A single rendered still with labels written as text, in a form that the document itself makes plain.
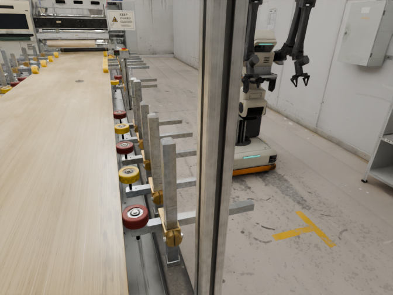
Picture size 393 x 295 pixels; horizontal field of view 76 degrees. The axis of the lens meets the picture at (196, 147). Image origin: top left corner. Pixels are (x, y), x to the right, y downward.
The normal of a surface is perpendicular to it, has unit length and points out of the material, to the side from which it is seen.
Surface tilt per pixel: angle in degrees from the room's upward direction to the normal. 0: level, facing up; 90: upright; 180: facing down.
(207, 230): 90
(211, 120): 90
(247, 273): 0
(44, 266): 0
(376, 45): 90
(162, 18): 90
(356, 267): 0
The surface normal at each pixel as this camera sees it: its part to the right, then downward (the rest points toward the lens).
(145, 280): 0.02, -0.90
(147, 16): 0.31, 0.43
